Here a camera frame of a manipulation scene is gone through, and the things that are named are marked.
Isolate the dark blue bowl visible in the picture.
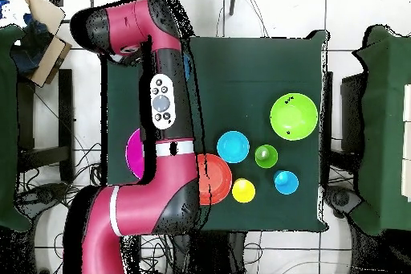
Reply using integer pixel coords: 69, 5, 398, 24
183, 53, 193, 80

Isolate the dark green table cloth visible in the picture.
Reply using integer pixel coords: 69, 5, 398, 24
100, 27, 330, 233

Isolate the orange bowl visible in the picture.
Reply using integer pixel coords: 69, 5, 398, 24
197, 153, 233, 207

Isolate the tangle of floor cables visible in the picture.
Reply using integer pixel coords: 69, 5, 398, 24
15, 141, 176, 274

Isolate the dark blue cloth bag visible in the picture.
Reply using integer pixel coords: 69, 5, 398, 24
9, 13, 54, 77

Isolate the large green bowl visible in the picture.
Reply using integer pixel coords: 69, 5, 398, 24
270, 92, 319, 141

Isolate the black bench frame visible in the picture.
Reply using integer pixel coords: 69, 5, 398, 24
17, 67, 75, 185

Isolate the black chair base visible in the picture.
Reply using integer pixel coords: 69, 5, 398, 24
324, 185, 364, 220
15, 182, 70, 217

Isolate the green cup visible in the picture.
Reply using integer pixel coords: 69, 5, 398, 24
254, 144, 279, 170

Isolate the stack of white boxes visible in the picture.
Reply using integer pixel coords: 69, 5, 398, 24
401, 83, 411, 202

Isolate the large pink bowl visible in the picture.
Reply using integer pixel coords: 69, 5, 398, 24
125, 128, 145, 180

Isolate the blue cup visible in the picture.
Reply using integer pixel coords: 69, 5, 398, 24
273, 170, 300, 195

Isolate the cardboard box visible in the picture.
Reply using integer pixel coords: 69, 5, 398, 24
22, 0, 73, 88

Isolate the green cloth side table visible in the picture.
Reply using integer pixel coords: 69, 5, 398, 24
0, 24, 33, 233
351, 24, 411, 236

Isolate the tall yellow cup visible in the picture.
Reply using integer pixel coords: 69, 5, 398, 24
231, 178, 257, 204

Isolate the small light blue bowl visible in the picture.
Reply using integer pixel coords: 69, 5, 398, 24
216, 130, 250, 164

